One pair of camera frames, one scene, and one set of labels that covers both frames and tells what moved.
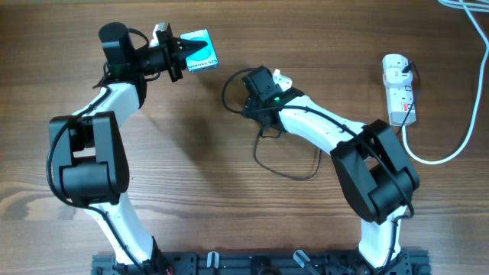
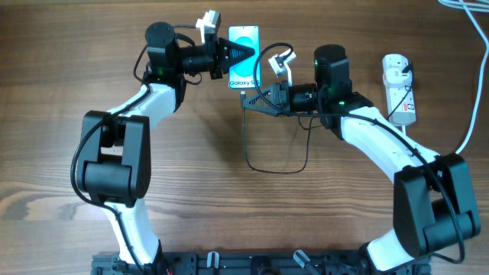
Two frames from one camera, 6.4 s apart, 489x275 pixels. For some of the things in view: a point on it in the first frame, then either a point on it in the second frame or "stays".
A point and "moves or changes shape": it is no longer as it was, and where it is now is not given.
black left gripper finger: [182, 47] -> [229, 53]
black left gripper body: [161, 58] -> [202, 59]
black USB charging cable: [403, 125] -> [308, 134]
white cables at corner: [478, 5] stays
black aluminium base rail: [262, 263] stays
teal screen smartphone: [202, 57] moves or changes shape
